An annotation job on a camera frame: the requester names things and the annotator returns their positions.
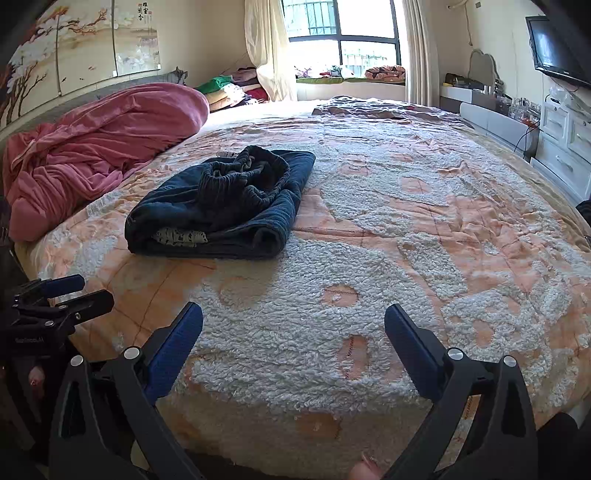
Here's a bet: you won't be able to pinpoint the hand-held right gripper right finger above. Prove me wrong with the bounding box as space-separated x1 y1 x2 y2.
383 303 539 480

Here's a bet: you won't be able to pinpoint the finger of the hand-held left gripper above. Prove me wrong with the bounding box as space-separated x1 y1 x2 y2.
54 289 115 325
11 274 86 302

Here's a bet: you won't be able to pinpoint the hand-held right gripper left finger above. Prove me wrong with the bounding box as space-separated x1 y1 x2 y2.
48 301 205 480

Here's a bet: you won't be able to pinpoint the blue pants with lace trim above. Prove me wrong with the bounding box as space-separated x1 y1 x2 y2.
124 145 317 260

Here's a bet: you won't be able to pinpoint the person's right hand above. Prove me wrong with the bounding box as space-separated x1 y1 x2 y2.
349 453 386 480

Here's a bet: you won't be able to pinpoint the orange and white plush blanket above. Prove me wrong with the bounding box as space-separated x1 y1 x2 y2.
16 113 591 468

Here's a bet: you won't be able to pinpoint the pink blanket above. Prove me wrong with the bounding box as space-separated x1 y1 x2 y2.
2 83 211 243

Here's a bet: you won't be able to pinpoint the beige bed sheet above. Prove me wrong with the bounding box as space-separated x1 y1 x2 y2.
462 124 591 243

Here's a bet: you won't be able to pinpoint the grey purple quilt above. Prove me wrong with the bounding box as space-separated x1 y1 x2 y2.
311 95 476 131

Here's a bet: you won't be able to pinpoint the grey vanity desk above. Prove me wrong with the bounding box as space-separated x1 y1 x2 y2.
438 84 539 154

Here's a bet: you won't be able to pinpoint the pile of folded clothes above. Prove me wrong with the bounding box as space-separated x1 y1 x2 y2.
194 66 271 114

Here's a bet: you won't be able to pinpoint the cluster of cosmetic bottles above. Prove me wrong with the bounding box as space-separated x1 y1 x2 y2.
493 78 542 121

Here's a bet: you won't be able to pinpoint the patterned cushion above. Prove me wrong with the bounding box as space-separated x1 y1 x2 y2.
364 65 407 84

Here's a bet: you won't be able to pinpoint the green window seat mat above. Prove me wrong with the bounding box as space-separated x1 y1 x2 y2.
295 75 408 88

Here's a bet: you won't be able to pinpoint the clothes on window seat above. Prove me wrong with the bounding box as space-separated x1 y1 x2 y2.
295 65 357 79

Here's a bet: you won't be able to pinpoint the vanity mirror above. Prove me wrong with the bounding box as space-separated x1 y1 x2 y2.
468 48 500 89

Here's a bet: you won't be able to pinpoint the cream curtain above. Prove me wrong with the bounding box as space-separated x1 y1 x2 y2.
401 0 440 108
243 0 299 104

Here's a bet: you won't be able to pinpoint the window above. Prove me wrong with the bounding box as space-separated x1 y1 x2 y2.
281 0 403 80

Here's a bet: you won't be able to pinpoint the black television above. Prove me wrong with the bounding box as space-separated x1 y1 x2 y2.
525 15 591 89

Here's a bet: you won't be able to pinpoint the black cable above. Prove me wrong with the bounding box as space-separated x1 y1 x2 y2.
512 121 542 161

